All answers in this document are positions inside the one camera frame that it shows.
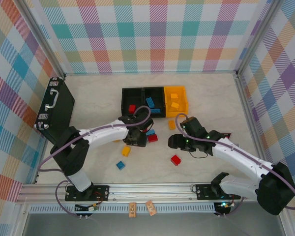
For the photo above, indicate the yellow lego brick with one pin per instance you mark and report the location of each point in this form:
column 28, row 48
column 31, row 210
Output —
column 175, row 106
column 171, row 124
column 174, row 96
column 126, row 151
column 116, row 141

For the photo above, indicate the aluminium side rail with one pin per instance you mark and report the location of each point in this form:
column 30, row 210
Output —
column 248, row 118

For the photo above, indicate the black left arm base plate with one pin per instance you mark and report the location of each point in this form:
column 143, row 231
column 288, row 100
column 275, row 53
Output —
column 100, row 193

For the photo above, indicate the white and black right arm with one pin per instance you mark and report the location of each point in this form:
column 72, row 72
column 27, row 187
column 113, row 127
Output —
column 238, row 157

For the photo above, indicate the red lego brick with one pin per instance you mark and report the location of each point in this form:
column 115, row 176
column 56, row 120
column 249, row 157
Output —
column 176, row 160
column 152, row 138
column 132, row 108

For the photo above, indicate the aluminium frame post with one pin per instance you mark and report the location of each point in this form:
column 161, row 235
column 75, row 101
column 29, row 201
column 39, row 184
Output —
column 43, row 40
column 258, row 37

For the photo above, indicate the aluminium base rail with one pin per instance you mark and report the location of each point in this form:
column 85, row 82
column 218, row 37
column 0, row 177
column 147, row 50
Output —
column 150, row 193

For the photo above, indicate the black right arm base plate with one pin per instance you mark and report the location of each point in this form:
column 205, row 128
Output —
column 204, row 191

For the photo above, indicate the perforated metal strip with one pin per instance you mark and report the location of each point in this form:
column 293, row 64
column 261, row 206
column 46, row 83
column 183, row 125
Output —
column 137, row 208

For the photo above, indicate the orange paper tag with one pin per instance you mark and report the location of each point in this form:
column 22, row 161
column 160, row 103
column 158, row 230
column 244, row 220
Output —
column 132, row 209
column 150, row 208

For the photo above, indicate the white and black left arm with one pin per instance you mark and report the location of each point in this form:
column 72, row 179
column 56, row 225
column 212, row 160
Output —
column 105, row 134

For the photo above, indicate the yellow plastic bin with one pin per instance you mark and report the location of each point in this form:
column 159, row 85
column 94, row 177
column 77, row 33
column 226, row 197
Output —
column 183, row 103

